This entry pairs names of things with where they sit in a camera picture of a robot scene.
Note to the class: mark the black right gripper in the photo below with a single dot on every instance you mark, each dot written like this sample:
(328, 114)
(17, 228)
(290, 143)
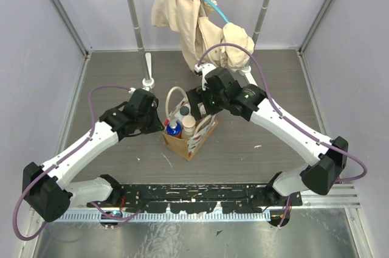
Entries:
(197, 95)

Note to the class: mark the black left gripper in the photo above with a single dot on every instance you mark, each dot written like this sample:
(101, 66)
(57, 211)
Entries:
(155, 122)

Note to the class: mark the white square bottle black cap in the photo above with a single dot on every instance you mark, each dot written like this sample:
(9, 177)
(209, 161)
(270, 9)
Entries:
(183, 111)

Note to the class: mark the orange bottle blue pump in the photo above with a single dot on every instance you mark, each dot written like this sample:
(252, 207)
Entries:
(174, 128)

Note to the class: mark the beige bottle wide cap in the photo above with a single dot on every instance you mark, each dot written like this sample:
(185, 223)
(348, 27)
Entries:
(188, 127)

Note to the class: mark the watermelon print canvas bag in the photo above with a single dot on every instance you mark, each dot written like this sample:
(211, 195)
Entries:
(187, 148)

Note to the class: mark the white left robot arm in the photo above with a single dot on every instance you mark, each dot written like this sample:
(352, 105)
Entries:
(49, 188)

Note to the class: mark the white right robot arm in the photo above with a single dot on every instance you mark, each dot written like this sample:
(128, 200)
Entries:
(323, 156)

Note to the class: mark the beige jacket on hanger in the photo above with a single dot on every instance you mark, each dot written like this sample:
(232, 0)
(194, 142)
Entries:
(190, 19)

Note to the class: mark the teal clothes hanger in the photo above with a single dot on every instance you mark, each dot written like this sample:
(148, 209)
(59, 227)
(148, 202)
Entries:
(218, 10)

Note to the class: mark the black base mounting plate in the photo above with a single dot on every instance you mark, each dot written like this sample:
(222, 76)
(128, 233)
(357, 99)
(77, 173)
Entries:
(195, 198)

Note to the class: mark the slotted cable duct strip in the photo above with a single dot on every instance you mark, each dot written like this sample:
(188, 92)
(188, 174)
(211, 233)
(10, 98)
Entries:
(91, 215)

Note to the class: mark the left aluminium frame post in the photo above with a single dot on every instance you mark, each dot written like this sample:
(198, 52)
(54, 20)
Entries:
(61, 11)

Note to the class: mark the aluminium frame post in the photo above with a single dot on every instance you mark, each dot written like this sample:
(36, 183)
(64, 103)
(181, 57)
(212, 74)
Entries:
(324, 9)
(61, 11)

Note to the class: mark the right aluminium frame post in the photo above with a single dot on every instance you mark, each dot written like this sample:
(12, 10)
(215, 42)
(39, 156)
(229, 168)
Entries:
(324, 9)

